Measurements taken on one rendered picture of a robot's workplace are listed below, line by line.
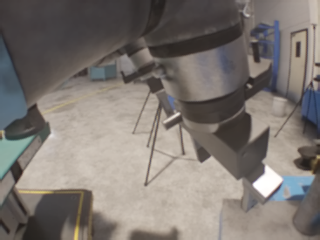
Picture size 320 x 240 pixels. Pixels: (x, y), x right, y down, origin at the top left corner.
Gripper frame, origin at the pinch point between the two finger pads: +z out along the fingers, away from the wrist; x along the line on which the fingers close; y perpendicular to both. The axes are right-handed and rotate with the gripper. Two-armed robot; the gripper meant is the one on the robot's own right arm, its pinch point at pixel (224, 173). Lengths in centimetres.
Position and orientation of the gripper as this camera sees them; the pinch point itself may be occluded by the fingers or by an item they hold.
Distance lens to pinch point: 30.1
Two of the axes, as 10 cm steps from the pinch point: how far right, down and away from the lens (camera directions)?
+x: 3.8, 4.3, -8.2
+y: -8.6, 4.9, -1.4
